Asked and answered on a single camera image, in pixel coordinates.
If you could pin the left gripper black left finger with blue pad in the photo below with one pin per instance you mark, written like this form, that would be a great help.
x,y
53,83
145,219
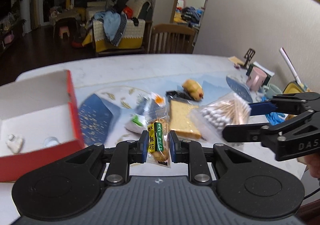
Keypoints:
x,y
122,156

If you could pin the sofa with yellow cover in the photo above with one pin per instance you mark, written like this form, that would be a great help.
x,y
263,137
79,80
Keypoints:
x,y
139,19

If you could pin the blue rubber glove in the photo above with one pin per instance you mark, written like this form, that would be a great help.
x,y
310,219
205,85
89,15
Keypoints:
x,y
273,118

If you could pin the yellow green snack packet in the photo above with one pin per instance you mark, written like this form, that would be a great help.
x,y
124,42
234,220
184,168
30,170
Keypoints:
x,y
158,127

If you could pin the blue clothes pile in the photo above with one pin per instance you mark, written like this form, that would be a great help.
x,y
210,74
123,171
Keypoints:
x,y
114,24

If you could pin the white tube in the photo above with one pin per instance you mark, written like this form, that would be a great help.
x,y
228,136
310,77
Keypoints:
x,y
290,65

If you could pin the small white figurine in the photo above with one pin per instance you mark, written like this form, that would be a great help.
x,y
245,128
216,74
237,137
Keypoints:
x,y
15,143

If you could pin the black snack wrapper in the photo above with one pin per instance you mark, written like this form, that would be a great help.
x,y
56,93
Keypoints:
x,y
178,94

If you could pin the bag of cotton swabs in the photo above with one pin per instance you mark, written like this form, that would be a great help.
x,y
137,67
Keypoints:
x,y
212,118

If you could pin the white bottle cap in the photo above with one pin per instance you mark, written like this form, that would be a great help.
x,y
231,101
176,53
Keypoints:
x,y
51,141

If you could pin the light green mug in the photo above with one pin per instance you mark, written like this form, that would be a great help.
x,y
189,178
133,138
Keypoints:
x,y
271,90

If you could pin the black phone stand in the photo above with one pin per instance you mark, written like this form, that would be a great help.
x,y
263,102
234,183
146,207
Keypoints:
x,y
248,57

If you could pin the dark green box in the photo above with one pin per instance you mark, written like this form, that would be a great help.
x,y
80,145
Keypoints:
x,y
269,74

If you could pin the tan capybara toy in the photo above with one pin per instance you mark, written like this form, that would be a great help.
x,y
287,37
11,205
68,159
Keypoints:
x,y
194,89

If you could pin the pink stool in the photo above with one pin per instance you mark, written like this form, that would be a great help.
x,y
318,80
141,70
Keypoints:
x,y
64,30

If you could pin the wooden chair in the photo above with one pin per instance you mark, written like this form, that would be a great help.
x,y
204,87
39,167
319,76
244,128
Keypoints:
x,y
171,39

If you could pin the white blue snack bag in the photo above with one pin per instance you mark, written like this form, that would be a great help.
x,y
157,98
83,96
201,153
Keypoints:
x,y
146,106

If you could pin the blue patterned table mat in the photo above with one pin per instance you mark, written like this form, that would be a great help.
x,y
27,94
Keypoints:
x,y
114,112

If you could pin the person's right hand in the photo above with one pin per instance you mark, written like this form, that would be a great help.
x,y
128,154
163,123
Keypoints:
x,y
313,163

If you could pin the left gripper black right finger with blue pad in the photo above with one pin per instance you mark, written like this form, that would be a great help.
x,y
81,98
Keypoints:
x,y
195,156

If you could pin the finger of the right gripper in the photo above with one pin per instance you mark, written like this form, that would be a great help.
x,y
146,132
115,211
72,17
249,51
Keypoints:
x,y
262,108
244,133

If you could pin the bagged bread slice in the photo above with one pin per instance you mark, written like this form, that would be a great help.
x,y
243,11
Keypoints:
x,y
180,121

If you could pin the red white cardboard box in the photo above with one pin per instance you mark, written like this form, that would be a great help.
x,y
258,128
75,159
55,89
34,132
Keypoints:
x,y
37,108

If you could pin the pink mug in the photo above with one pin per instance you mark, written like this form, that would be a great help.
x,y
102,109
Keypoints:
x,y
255,80

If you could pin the yellow container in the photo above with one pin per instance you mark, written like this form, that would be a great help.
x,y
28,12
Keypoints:
x,y
294,87

